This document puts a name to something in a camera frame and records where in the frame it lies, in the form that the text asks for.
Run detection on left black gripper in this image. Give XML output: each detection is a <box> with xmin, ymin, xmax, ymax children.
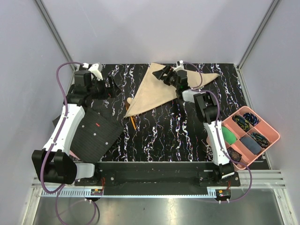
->
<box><xmin>88</xmin><ymin>75</ymin><xmax>121</xmax><ymax>100</ymax></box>

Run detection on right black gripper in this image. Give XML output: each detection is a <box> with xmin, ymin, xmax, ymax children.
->
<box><xmin>152</xmin><ymin>65</ymin><xmax>179</xmax><ymax>90</ymax></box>

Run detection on beige cloth napkin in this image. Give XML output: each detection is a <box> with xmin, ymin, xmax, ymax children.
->
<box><xmin>124</xmin><ymin>63</ymin><xmax>220</xmax><ymax>118</ymax></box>

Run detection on beige wooden spoon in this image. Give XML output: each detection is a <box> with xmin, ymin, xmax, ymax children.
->
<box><xmin>127</xmin><ymin>97</ymin><xmax>133</xmax><ymax>105</ymax></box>

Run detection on orange plastic knife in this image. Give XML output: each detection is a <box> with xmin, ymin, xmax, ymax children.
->
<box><xmin>125</xmin><ymin>101</ymin><xmax>136</xmax><ymax>130</ymax></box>

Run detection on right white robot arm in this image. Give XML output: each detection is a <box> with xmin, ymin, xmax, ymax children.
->
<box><xmin>152</xmin><ymin>66</ymin><xmax>234</xmax><ymax>186</ymax></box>

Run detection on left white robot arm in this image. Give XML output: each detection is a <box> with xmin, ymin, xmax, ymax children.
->
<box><xmin>31</xmin><ymin>69</ymin><xmax>123</xmax><ymax>186</ymax></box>

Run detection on yellow patterned sock roll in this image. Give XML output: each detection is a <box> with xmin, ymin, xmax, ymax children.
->
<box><xmin>232</xmin><ymin>115</ymin><xmax>250</xmax><ymax>132</ymax></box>

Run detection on blue patterned sock roll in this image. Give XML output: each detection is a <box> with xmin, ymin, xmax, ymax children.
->
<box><xmin>243</xmin><ymin>112</ymin><xmax>260</xmax><ymax>127</ymax></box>

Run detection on brown patterned sock roll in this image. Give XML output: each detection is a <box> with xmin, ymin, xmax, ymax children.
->
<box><xmin>227</xmin><ymin>147</ymin><xmax>242</xmax><ymax>162</ymax></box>

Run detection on teal patterned sock roll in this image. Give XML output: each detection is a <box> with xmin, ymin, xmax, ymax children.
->
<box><xmin>250</xmin><ymin>132</ymin><xmax>270</xmax><ymax>148</ymax></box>

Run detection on pink paper sheet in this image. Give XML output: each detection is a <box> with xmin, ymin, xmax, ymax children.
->
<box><xmin>69</xmin><ymin>151</ymin><xmax>80</xmax><ymax>160</ymax></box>

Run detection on green rolled sock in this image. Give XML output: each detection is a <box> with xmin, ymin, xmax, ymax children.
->
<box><xmin>221</xmin><ymin>126</ymin><xmax>237</xmax><ymax>145</ymax></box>

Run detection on pink divided tray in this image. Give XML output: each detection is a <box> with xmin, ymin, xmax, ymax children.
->
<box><xmin>206</xmin><ymin>105</ymin><xmax>281</xmax><ymax>171</ymax></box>

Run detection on grey rolled sock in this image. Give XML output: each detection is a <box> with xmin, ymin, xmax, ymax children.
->
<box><xmin>240</xmin><ymin>136</ymin><xmax>261</xmax><ymax>155</ymax></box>

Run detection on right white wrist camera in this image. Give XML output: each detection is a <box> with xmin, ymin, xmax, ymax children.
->
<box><xmin>174</xmin><ymin>60</ymin><xmax>185</xmax><ymax>72</ymax></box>

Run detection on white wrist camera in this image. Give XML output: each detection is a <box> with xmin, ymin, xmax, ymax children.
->
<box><xmin>82</xmin><ymin>63</ymin><xmax>103</xmax><ymax>81</ymax></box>
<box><xmin>174</xmin><ymin>60</ymin><xmax>185</xmax><ymax>72</ymax></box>

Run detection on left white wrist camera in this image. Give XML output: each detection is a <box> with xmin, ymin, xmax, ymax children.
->
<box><xmin>82</xmin><ymin>63</ymin><xmax>103</xmax><ymax>81</ymax></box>

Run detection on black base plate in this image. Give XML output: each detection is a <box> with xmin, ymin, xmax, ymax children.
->
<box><xmin>75</xmin><ymin>162</ymin><xmax>240</xmax><ymax>197</ymax></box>

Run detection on slotted cable duct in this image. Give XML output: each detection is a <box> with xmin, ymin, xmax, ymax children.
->
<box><xmin>42</xmin><ymin>189</ymin><xmax>104</xmax><ymax>197</ymax></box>

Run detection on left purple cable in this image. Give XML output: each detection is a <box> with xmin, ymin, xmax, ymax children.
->
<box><xmin>39</xmin><ymin>61</ymin><xmax>101</xmax><ymax>225</ymax></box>

